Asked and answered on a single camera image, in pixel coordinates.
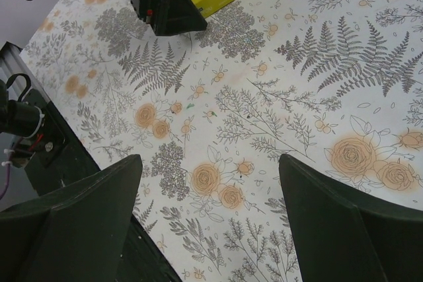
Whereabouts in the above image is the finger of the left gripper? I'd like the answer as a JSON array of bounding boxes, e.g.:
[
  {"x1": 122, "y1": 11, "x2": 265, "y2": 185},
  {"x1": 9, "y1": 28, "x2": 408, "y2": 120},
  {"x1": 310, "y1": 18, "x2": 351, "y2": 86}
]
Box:
[{"x1": 150, "y1": 0, "x2": 207, "y2": 36}]

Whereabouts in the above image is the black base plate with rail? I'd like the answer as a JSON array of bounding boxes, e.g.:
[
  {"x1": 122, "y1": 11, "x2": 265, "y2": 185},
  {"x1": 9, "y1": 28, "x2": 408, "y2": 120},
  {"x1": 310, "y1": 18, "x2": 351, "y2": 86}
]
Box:
[{"x1": 1, "y1": 42, "x2": 178, "y2": 281}]

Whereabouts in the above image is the floral table mat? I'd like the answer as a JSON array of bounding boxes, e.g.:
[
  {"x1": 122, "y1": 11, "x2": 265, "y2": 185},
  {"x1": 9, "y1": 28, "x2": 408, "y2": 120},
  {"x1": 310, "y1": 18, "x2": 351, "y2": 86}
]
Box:
[{"x1": 22, "y1": 0, "x2": 422, "y2": 281}]

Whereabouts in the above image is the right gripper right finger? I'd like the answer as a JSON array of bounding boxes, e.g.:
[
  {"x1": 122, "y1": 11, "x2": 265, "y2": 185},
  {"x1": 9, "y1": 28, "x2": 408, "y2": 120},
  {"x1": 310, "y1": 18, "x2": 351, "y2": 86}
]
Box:
[{"x1": 279, "y1": 155, "x2": 422, "y2": 281}]

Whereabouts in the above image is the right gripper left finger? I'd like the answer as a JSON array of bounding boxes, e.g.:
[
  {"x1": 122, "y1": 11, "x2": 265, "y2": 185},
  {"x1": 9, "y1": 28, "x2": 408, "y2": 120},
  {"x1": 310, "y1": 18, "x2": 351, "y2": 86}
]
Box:
[{"x1": 1, "y1": 155, "x2": 142, "y2": 281}]

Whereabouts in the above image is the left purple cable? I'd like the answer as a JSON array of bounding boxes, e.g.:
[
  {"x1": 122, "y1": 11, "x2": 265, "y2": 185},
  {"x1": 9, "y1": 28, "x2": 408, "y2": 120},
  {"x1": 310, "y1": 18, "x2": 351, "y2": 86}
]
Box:
[{"x1": 0, "y1": 149, "x2": 16, "y2": 202}]

